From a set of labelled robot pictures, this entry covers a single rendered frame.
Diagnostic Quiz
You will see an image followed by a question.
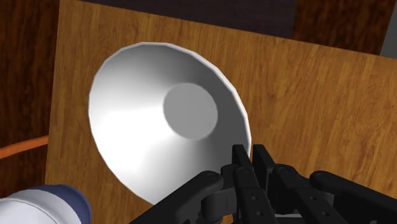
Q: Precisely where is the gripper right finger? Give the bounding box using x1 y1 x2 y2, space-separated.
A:
252 144 397 224

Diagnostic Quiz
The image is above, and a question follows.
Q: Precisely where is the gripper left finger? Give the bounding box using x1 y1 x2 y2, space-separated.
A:
129 144 277 224

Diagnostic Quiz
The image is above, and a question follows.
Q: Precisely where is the white bowl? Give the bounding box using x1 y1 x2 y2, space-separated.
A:
88 41 253 206

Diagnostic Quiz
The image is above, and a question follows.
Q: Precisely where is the light wooden table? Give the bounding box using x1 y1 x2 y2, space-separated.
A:
44 0 397 224

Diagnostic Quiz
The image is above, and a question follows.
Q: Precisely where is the white and blue container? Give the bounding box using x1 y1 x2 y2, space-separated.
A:
0 184 92 224

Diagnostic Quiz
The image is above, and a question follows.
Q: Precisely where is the orange bar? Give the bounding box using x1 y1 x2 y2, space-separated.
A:
0 135 50 160

